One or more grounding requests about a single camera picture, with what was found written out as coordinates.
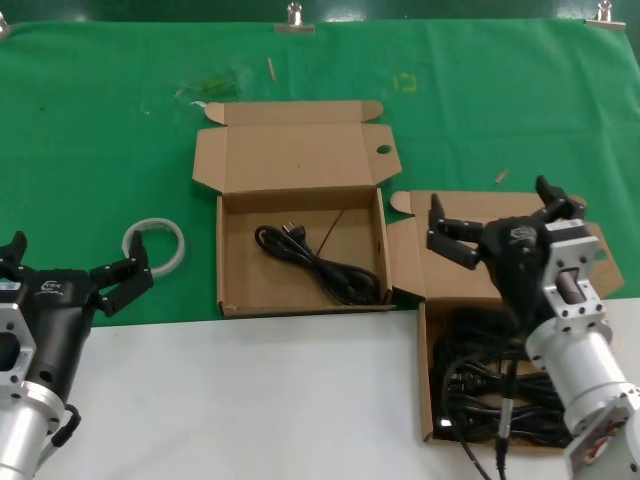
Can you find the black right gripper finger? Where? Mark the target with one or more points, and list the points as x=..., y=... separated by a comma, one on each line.
x=565, y=207
x=455, y=240

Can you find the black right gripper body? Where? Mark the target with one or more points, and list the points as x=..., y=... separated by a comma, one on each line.
x=520, y=270

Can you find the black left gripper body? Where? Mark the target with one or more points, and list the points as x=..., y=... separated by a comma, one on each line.
x=60, y=320

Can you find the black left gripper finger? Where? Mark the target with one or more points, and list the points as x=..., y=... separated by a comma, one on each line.
x=130, y=280
x=12, y=255

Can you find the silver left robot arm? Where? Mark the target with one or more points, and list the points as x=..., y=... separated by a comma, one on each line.
x=25, y=430

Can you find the open brown cardboard box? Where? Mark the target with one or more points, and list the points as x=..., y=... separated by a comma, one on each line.
x=450, y=280
x=300, y=165

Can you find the translucent white tape roll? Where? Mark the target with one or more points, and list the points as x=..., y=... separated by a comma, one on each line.
x=150, y=222

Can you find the short wooden piece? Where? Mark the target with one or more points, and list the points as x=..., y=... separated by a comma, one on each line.
x=501, y=176

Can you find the green table cloth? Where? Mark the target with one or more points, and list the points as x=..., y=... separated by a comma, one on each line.
x=100, y=125

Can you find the white tape scrap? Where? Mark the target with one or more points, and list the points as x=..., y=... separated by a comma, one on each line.
x=198, y=104

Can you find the clear plastic wrapper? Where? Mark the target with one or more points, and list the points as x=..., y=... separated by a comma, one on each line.
x=215, y=85

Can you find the thin wooden stick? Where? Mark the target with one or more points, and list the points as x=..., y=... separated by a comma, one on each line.
x=271, y=69

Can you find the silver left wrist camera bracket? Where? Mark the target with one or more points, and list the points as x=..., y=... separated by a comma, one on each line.
x=12, y=320

